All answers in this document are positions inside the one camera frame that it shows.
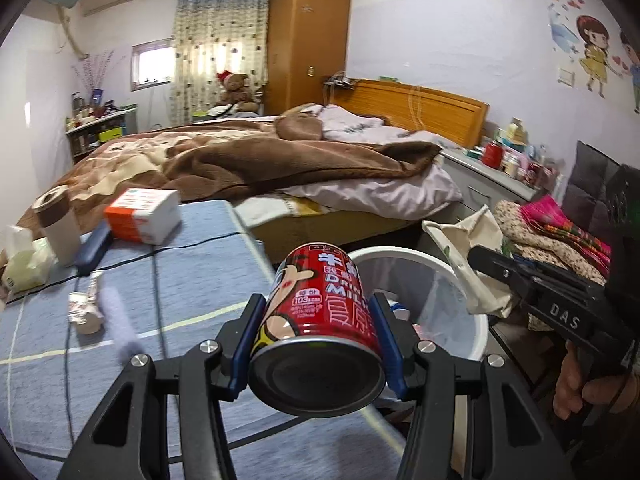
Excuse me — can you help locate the person's right hand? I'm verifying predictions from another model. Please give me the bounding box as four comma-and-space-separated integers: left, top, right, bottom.
552, 340, 640, 421

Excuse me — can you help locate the window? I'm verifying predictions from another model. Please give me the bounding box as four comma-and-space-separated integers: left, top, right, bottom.
131, 37, 176, 92

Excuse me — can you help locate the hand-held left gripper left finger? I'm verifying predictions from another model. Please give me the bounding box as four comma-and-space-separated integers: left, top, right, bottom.
57, 292, 268, 480

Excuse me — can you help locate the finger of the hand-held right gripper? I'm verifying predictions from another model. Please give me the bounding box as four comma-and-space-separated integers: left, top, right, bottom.
467, 245, 607, 297

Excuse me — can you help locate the white trash bin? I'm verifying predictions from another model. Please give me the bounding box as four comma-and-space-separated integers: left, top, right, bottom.
345, 246, 489, 406

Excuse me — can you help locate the cluster of small bottles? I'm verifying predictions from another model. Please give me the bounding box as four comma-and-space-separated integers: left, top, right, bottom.
492, 117, 561, 191

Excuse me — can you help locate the cartoon wall sticker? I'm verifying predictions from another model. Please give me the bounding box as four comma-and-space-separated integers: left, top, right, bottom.
472, 0, 640, 113

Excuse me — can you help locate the purple twig decoration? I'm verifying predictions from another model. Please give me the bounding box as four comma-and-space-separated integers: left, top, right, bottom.
70, 49, 121, 106

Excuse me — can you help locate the grey nightstand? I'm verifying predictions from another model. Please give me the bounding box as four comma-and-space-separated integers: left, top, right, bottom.
442, 147, 548, 221

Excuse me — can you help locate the dark blue case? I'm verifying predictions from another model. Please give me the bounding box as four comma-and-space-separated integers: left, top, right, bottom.
75, 221, 113, 276

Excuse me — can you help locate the beige tumbler brown band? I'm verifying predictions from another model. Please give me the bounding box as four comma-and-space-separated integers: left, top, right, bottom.
32, 185, 83, 267

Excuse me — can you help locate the wooden wardrobe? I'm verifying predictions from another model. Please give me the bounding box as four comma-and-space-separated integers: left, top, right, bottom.
267, 0, 353, 116

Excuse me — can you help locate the blue checked tablecloth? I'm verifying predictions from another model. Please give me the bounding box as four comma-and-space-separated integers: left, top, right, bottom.
0, 200, 406, 480

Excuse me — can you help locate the colourful clothes pile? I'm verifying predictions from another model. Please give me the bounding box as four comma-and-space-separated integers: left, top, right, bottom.
495, 195, 613, 286

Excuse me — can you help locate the orange white carton box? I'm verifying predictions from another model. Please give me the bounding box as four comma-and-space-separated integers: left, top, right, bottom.
103, 187, 182, 246

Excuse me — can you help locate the wooden bed frame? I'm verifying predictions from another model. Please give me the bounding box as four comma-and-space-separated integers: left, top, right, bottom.
252, 79, 490, 263

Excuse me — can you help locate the white shelf with bottles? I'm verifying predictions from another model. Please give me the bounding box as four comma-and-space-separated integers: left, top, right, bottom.
65, 87, 138, 166

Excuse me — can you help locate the pale pink quilt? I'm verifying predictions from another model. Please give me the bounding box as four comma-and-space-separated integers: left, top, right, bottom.
240, 102, 463, 221

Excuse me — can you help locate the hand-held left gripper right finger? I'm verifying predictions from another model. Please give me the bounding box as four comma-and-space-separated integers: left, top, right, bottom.
369, 291, 576, 480

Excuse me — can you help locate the yellow white tissue pack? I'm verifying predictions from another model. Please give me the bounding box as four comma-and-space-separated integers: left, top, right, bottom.
0, 224, 56, 293

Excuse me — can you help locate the cream cloth tote bag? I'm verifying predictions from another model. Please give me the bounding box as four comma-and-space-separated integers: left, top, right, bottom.
421, 205, 516, 318

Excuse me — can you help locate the red drink can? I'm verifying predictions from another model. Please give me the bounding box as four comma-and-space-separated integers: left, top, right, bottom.
248, 241, 387, 417

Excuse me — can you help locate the power strip with cables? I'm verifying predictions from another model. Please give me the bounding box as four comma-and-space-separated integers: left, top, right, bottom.
322, 72, 358, 91

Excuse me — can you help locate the heart patterned curtain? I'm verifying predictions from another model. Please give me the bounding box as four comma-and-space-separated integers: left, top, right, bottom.
170, 0, 271, 126

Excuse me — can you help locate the brown fleece blanket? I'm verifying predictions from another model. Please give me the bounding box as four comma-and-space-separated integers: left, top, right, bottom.
15, 112, 443, 241

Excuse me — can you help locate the brown teddy bear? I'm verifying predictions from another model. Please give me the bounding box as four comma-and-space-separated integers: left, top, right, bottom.
215, 71, 261, 113

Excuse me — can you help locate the dark grey quilted cushion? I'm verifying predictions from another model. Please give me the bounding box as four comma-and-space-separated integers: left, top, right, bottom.
562, 140, 626, 233

